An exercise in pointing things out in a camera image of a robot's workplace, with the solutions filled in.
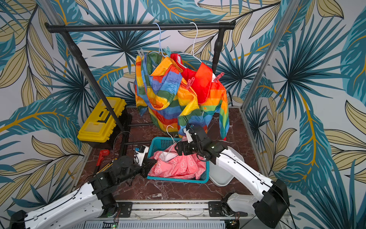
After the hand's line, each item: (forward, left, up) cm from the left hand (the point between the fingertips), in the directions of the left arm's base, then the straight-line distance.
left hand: (155, 163), depth 73 cm
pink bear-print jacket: (0, -6, 0) cm, 6 cm away
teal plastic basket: (+16, +2, -8) cm, 18 cm away
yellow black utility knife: (+3, +31, -14) cm, 34 cm away
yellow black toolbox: (+26, +32, +1) cm, 41 cm away
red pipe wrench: (+13, +38, -14) cm, 42 cm away
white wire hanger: (+11, -8, +7) cm, 15 cm away
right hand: (+9, -13, +3) cm, 16 cm away
